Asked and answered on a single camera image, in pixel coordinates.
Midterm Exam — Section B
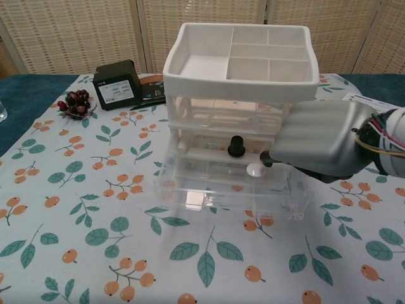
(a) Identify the flat black printed sleeve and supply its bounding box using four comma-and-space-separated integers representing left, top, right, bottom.
139, 80, 166, 99

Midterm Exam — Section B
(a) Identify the small white round cap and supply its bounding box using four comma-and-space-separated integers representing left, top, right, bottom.
247, 163, 266, 177

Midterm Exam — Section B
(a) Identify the white folding laptop stand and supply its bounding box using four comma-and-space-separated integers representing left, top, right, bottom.
341, 92, 389, 111

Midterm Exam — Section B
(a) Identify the white drawer organizer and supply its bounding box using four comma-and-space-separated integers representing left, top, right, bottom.
163, 22, 319, 191

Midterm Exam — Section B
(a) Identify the woven bamboo folding screen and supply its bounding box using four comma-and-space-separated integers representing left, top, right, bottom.
0, 0, 405, 77

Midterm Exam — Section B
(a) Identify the dark red grape bunch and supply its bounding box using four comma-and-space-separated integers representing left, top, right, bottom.
57, 89, 97, 120

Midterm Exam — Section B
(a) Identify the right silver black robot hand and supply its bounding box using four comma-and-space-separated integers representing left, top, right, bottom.
258, 100, 375, 184

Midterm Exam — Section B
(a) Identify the black cardboard box with label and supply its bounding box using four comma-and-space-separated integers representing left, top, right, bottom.
92, 59, 142, 111

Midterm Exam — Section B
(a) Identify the floral leaf-print tablecloth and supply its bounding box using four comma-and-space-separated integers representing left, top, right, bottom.
0, 73, 405, 304

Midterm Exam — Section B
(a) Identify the small black knob-shaped bottle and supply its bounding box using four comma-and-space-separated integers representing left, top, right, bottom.
227, 135, 245, 158

